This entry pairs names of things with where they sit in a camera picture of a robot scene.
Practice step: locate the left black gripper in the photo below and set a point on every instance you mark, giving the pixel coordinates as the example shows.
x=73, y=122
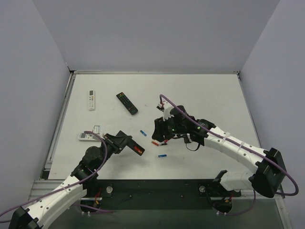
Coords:
x=124, y=141

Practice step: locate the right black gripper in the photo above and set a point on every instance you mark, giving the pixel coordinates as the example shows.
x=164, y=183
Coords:
x=160, y=126

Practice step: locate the red orange battery top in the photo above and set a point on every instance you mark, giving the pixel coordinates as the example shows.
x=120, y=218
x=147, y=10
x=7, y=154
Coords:
x=137, y=150

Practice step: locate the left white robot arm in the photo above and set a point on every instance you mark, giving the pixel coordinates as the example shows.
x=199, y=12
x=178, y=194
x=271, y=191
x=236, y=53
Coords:
x=47, y=208

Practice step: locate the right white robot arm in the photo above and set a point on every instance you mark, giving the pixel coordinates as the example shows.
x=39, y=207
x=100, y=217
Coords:
x=266, y=168

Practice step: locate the white remote lying sideways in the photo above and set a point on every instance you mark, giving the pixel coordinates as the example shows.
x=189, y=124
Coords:
x=87, y=137

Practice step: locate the black TV remote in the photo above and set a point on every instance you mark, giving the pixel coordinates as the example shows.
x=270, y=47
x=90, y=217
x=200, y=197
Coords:
x=127, y=103

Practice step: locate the white air conditioner remote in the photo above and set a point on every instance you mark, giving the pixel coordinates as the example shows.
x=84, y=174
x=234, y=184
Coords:
x=91, y=100

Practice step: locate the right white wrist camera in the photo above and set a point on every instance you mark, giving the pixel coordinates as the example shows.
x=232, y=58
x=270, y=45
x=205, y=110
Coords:
x=165, y=107

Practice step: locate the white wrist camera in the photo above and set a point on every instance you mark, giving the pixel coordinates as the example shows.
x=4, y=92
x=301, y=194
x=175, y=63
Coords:
x=165, y=107
x=96, y=129

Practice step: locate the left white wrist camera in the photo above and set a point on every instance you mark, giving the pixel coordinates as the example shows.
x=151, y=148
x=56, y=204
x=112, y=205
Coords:
x=96, y=129

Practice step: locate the aluminium frame rail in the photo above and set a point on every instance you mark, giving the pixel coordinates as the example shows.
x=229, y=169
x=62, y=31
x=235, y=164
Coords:
x=42, y=187

